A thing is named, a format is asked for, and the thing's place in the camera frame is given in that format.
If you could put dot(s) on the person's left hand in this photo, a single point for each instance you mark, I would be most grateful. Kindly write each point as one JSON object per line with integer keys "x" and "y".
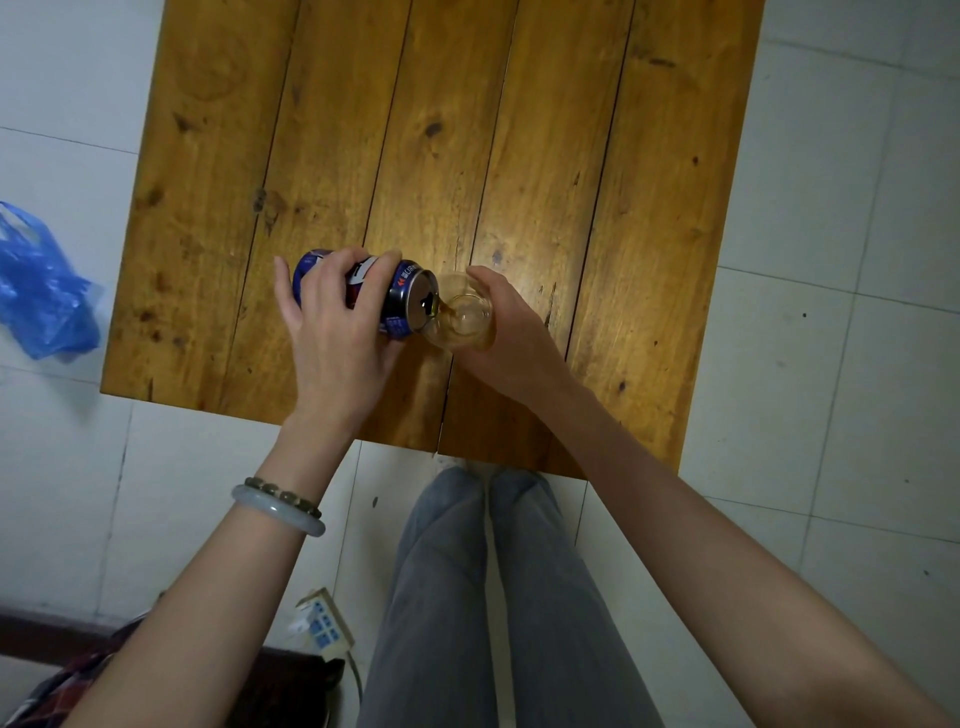
{"x": 337, "y": 360}

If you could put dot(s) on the person's right hand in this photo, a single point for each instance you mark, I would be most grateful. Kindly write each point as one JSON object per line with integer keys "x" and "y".
{"x": 525, "y": 352}

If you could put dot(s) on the person's right thumb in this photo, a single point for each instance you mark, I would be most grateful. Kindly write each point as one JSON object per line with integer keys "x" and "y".
{"x": 480, "y": 365}

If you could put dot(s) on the person's left little finger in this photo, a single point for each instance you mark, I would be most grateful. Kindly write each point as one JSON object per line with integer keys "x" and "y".
{"x": 286, "y": 292}

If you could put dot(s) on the person's left middle finger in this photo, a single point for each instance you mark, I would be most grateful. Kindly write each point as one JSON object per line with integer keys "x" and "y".
{"x": 379, "y": 289}

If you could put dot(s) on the blue drink can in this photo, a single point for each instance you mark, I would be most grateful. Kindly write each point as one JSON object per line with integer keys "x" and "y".
{"x": 401, "y": 300}

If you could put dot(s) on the clear glass cup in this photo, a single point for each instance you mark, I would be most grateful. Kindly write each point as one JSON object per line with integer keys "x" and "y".
{"x": 465, "y": 321}

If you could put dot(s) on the person's left forearm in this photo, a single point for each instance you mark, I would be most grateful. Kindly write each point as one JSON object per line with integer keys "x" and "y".
{"x": 225, "y": 585}

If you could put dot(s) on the person's right forearm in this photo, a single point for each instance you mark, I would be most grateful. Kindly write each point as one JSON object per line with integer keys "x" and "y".
{"x": 712, "y": 570}

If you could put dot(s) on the pale jade bangle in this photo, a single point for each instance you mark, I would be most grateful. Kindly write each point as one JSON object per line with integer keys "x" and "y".
{"x": 277, "y": 510}

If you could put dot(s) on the blue plastic bag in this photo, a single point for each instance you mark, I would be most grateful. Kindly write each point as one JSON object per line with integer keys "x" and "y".
{"x": 37, "y": 292}

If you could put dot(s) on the person's grey trousers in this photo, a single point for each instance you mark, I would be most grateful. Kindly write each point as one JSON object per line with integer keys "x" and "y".
{"x": 450, "y": 615}

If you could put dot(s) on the white power strip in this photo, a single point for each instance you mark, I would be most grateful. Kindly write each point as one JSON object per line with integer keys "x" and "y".
{"x": 324, "y": 626}

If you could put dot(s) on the red plaid cloth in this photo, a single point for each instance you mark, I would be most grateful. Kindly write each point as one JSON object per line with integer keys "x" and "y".
{"x": 60, "y": 694}

